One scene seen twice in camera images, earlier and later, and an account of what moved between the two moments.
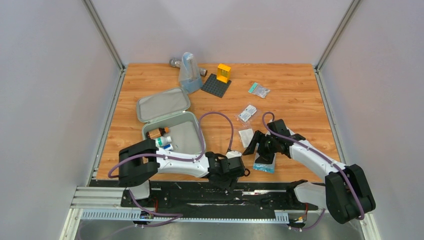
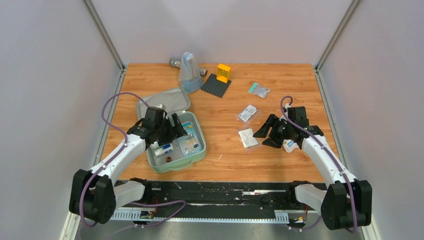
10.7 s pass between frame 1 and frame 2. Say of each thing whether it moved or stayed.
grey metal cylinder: stayed
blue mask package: moved
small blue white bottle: stayed
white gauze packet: stayed
